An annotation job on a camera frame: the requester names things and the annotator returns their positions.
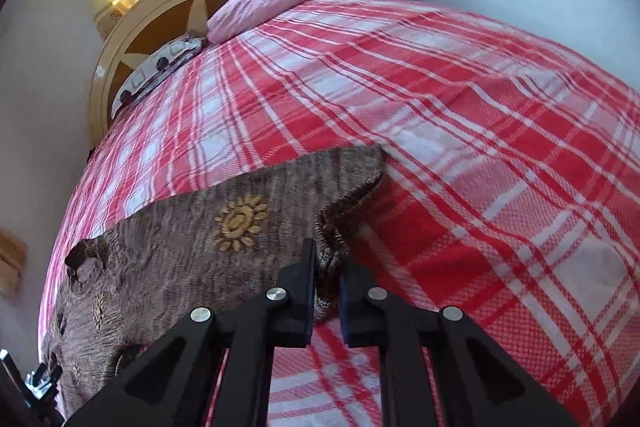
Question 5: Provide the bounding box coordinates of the brown knit sun-pattern sweater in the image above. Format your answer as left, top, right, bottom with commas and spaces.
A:
43, 145, 385, 413

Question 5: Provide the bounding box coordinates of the red white plaid bedsheet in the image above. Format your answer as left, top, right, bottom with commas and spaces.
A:
38, 0, 639, 426

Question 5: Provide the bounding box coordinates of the yellow side window curtain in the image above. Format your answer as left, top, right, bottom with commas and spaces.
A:
0, 229, 27, 297

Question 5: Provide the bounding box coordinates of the white grey patterned pillow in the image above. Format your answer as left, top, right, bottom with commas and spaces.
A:
111, 32, 206, 119

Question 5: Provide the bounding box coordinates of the yellow brown wooden headboard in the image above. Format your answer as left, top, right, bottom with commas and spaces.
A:
89, 0, 228, 146

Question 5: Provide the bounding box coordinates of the pink pillow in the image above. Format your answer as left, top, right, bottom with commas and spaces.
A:
207, 0, 311, 46

